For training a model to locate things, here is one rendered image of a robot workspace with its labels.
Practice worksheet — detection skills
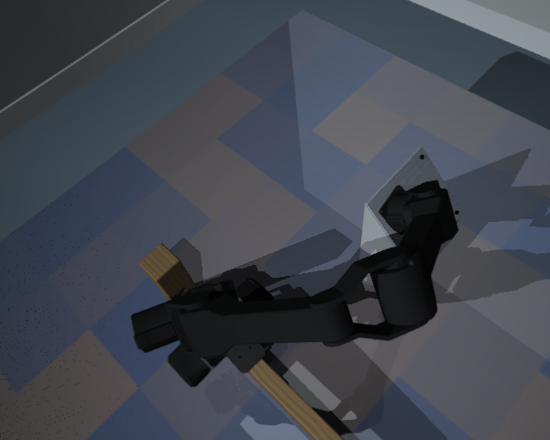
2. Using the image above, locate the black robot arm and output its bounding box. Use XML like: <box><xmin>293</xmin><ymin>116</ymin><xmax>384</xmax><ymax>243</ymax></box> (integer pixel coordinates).
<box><xmin>130</xmin><ymin>181</ymin><xmax>458</xmax><ymax>373</ymax></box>

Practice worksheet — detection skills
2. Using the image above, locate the wooden post with slot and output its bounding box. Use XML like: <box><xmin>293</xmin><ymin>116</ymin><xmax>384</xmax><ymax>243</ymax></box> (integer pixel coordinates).
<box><xmin>139</xmin><ymin>243</ymin><xmax>196</xmax><ymax>300</ymax></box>

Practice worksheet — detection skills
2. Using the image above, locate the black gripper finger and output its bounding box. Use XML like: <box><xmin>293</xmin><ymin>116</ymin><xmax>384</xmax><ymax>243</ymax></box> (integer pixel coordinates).
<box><xmin>206</xmin><ymin>355</ymin><xmax>225</xmax><ymax>367</ymax></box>

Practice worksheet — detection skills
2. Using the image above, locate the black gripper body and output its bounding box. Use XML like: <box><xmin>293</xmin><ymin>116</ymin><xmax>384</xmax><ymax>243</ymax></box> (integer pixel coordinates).
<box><xmin>169</xmin><ymin>278</ymin><xmax>274</xmax><ymax>387</ymax></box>

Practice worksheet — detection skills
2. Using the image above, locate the wooden side rail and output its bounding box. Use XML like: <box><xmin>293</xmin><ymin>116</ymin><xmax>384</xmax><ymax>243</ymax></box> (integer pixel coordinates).
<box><xmin>248</xmin><ymin>358</ymin><xmax>344</xmax><ymax>440</ymax></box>

